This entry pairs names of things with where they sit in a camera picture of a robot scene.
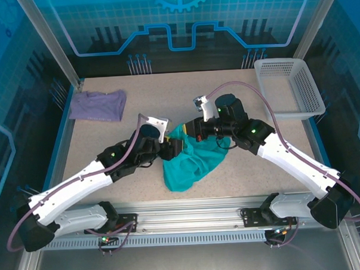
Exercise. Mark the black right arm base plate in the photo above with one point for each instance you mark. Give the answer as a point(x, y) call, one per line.
point(251, 218)

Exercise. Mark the aluminium frame post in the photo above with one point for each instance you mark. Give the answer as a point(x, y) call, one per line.
point(51, 42)
point(317, 21)

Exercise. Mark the purple t-shirt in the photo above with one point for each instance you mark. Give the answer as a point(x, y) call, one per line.
point(95, 105)

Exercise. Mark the white perforated plastic basket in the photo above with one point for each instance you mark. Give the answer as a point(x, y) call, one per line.
point(307, 84)

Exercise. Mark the teal t-shirt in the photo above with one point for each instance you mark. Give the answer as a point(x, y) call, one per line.
point(193, 164)

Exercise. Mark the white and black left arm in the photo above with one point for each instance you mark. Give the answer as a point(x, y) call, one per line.
point(74, 184)

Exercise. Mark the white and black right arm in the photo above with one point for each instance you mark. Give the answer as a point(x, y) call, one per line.
point(298, 165)

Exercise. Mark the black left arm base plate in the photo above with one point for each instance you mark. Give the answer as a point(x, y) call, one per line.
point(125, 218)

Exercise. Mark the aluminium mounting beam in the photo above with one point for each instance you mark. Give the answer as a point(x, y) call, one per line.
point(186, 215)

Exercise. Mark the small LED circuit board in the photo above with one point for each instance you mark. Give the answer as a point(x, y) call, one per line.
point(106, 239)
point(278, 231)

